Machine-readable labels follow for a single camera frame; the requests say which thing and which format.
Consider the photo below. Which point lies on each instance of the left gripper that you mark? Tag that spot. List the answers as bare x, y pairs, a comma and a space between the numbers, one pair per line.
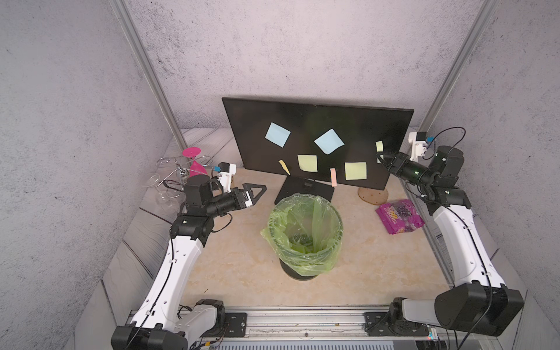
246, 201

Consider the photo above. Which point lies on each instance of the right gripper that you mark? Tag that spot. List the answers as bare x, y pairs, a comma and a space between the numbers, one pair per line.
399, 165

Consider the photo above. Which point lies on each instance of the narrow yellow sticky note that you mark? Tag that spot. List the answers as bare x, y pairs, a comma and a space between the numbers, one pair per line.
379, 146

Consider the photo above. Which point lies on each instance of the yellow-green sticky note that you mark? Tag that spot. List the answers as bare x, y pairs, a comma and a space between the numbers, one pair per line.
308, 163
355, 171

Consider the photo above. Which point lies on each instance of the small yellow sticky note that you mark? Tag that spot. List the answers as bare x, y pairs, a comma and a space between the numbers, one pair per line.
284, 166

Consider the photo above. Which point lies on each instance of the narrow pink sticky note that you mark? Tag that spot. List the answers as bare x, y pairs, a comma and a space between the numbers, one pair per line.
333, 175

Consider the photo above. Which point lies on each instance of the light blue sticky note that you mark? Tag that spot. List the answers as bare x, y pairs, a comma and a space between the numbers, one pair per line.
329, 142
277, 134

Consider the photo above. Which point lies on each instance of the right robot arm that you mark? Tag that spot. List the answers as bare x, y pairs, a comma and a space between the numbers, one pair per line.
480, 301

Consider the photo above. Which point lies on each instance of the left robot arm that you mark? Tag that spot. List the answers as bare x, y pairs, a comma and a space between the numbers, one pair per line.
175, 271

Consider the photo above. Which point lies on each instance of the black monitor stand base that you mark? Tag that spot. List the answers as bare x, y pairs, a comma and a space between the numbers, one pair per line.
294, 185

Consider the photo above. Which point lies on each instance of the black flat monitor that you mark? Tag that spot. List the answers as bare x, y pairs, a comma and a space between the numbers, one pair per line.
360, 127

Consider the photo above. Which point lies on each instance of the purple snack packet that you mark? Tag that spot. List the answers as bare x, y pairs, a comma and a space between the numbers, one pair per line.
400, 217

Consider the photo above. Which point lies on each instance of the pink plastic wine glass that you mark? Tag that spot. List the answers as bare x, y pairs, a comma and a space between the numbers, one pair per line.
195, 169

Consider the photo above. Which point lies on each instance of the green plastic bin liner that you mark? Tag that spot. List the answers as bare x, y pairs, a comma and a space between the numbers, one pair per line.
304, 236

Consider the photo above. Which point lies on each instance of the black mesh trash bin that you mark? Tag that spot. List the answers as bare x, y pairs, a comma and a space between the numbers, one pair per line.
302, 271

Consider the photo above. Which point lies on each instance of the clear wine glass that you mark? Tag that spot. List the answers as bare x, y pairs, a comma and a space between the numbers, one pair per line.
166, 197

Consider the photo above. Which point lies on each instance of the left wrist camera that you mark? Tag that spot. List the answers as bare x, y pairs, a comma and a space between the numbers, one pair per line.
225, 172

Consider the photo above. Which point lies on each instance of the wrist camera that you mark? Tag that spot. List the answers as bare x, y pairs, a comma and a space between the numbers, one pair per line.
419, 145
225, 172

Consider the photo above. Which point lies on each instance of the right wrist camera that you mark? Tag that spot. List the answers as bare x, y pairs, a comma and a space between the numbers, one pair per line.
419, 145

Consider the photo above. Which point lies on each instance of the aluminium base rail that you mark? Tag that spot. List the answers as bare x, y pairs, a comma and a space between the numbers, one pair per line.
351, 327

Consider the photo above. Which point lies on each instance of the right aluminium frame post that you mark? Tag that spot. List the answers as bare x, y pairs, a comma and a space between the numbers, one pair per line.
481, 21

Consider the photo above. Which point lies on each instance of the aluminium frame post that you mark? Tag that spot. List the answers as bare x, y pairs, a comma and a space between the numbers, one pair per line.
481, 21
130, 31

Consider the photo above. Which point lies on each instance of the left aluminium frame post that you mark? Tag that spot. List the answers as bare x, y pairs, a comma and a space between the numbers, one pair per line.
130, 31

